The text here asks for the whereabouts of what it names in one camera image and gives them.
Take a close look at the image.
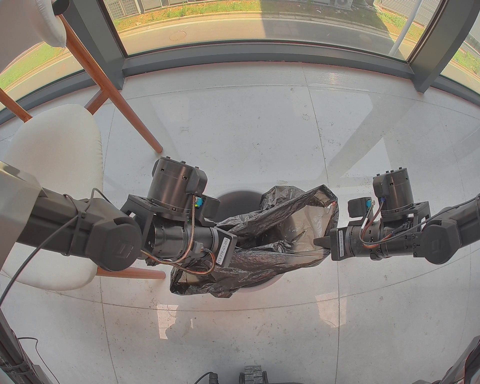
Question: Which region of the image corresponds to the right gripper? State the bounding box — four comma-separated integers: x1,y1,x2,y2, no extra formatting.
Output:
330,223,377,262

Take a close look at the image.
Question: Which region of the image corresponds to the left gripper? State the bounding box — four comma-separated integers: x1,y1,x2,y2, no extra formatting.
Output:
184,226,238,269

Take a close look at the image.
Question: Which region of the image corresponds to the black plastic bag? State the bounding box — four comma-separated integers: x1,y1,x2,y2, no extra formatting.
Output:
169,184,340,299

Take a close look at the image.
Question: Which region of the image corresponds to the white trash bin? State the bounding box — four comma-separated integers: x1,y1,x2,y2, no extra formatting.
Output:
212,189,289,297

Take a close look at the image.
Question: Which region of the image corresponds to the white cushioned wooden chair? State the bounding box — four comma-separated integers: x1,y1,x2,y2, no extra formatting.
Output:
0,0,166,291

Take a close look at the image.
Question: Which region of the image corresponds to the window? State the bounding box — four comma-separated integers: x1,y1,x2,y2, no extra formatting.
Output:
0,0,480,126

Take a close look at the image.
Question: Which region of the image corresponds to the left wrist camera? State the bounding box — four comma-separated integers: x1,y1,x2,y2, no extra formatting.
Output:
194,195,222,227

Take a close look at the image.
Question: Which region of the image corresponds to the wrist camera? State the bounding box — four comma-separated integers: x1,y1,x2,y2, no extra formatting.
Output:
348,197,372,226
194,195,222,227

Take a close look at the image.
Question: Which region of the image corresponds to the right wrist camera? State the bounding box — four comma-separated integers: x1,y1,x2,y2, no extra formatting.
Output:
348,197,372,226

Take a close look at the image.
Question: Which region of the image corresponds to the black cable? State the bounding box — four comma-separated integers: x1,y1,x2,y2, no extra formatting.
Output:
194,370,226,384
0,187,109,376

